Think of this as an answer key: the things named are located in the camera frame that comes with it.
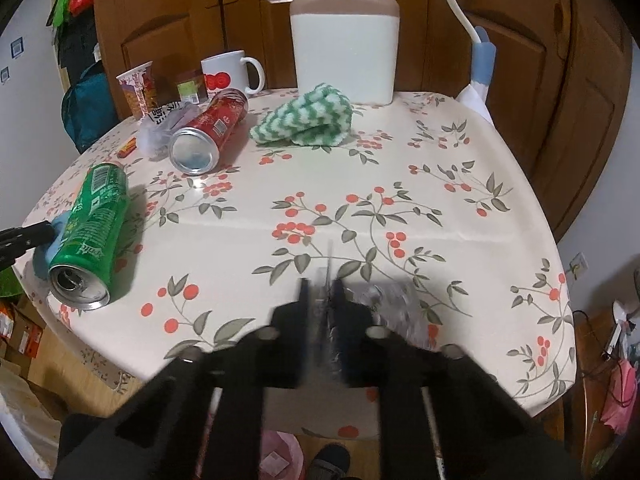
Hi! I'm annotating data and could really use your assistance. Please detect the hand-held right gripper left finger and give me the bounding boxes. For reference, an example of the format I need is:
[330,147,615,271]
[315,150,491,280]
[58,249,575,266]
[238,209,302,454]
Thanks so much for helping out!
[112,278,313,480]

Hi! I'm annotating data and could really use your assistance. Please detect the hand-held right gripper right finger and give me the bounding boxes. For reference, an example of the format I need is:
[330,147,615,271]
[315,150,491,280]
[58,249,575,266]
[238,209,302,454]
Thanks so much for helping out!
[327,280,542,480]

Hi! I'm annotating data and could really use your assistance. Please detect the clear plastic wrapper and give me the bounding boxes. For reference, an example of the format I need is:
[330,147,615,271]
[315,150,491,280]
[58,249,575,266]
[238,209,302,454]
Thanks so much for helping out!
[312,240,433,381]

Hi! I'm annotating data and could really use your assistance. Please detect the green soda can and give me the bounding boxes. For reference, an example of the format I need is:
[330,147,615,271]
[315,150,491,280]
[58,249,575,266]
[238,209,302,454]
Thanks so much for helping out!
[47,161,132,311]

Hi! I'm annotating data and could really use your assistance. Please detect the orange bin pink liner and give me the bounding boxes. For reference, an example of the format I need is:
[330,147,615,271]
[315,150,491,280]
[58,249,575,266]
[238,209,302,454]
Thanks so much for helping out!
[260,430,304,480]

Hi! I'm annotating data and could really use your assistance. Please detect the red soda can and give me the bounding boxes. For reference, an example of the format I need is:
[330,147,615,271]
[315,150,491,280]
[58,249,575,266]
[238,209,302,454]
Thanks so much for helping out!
[168,88,249,176]

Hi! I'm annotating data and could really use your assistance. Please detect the green plastic bag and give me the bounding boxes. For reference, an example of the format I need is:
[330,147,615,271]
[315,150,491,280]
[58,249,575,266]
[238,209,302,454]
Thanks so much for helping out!
[0,265,23,302]

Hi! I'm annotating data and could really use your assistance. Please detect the light blue cloth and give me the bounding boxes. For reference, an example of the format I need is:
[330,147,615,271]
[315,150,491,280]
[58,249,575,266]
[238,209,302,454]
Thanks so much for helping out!
[32,214,72,282]

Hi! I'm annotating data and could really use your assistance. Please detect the orange cardboard box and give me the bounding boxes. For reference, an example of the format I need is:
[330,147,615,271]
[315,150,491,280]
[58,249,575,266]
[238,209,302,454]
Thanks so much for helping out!
[0,297,47,361]

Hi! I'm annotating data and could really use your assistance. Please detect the person's dark shoe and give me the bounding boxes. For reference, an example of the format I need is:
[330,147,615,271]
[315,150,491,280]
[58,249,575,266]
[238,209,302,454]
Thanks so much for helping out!
[311,444,352,480]

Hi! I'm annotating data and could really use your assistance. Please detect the teal bag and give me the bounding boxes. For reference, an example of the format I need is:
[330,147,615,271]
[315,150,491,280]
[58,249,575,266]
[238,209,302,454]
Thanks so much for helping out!
[61,62,121,153]

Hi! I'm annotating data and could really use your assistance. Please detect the clear printed plastic bag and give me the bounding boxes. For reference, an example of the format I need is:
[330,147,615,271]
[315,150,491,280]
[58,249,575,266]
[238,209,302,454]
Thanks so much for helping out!
[136,102,201,161]

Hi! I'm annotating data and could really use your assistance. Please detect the floral tablecloth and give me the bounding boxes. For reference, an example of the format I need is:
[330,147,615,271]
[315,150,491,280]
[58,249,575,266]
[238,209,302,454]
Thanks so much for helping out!
[12,87,576,441]

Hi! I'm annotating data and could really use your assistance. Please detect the printed paper cup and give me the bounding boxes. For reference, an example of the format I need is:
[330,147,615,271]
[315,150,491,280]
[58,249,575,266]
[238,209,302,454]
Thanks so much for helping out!
[116,61,156,121]

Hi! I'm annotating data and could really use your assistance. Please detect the dark hanging bag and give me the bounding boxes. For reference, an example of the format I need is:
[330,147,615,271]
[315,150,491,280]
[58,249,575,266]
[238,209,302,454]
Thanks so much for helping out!
[54,20,102,82]

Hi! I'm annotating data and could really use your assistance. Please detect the small green label box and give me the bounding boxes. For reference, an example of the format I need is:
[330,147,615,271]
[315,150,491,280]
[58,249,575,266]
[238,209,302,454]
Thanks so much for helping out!
[176,71,207,105]

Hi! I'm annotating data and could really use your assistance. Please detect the green white striped cloth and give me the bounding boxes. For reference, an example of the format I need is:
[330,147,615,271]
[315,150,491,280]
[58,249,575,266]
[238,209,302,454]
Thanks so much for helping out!
[250,82,353,148]

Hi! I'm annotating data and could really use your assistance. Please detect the wooden side table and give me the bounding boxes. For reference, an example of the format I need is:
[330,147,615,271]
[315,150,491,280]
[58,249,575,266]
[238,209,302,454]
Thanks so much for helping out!
[570,305,640,468]

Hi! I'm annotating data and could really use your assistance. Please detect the white mug with red print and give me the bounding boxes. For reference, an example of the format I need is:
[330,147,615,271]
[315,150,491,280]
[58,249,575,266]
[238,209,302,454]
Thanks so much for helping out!
[201,50,266,102]

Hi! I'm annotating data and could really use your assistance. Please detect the pink cloth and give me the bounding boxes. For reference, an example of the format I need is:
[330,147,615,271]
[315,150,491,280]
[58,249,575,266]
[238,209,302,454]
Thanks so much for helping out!
[600,357,637,431]

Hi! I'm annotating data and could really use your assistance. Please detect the white box with brown lid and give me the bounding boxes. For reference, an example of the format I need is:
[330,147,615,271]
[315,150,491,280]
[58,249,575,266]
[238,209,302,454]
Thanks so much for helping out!
[290,0,401,106]

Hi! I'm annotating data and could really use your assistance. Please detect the blue clamp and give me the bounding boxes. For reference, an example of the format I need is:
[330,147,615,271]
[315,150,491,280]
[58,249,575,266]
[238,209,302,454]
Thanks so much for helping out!
[472,25,497,86]

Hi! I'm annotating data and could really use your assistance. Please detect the wooden cabinet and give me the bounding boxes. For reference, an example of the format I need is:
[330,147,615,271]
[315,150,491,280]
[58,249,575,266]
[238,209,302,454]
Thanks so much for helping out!
[92,0,636,241]

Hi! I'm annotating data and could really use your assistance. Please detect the wall socket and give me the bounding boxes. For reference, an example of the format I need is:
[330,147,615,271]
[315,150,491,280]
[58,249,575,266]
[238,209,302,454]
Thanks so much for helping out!
[567,252,589,281]

